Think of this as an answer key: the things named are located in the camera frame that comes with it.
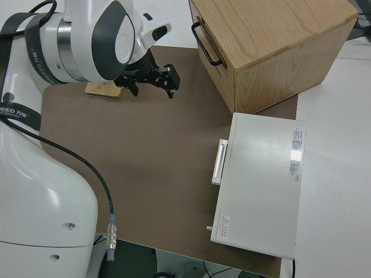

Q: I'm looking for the brown table mat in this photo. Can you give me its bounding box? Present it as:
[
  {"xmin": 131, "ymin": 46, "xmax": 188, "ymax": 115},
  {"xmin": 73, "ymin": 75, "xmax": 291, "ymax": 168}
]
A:
[{"xmin": 38, "ymin": 45, "xmax": 300, "ymax": 278}]

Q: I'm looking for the black drawer handle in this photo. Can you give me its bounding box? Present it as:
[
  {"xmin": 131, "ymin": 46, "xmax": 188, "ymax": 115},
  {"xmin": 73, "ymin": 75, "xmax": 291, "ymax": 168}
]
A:
[{"xmin": 191, "ymin": 22, "xmax": 224, "ymax": 67}]

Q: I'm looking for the wooden mug tree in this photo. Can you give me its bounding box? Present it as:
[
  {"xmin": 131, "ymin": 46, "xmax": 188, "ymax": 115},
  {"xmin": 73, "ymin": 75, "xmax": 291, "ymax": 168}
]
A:
[{"xmin": 84, "ymin": 81, "xmax": 122, "ymax": 100}]

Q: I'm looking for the wooden drawer cabinet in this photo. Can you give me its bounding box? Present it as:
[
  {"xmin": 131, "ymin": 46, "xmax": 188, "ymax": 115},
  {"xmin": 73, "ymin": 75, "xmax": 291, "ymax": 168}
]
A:
[{"xmin": 188, "ymin": 0, "xmax": 359, "ymax": 115}]

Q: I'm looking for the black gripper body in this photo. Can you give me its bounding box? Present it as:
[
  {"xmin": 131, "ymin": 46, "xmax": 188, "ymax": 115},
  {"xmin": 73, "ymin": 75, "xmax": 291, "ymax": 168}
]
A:
[{"xmin": 114, "ymin": 49, "xmax": 182, "ymax": 94}]

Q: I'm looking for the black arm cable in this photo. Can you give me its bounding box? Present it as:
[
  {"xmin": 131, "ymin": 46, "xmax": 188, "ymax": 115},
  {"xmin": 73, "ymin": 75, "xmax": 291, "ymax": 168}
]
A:
[{"xmin": 0, "ymin": 115, "xmax": 118, "ymax": 278}]

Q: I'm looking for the white toaster oven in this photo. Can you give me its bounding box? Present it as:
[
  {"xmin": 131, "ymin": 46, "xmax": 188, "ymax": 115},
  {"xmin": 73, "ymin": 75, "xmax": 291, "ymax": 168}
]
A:
[{"xmin": 205, "ymin": 112, "xmax": 308, "ymax": 260}]

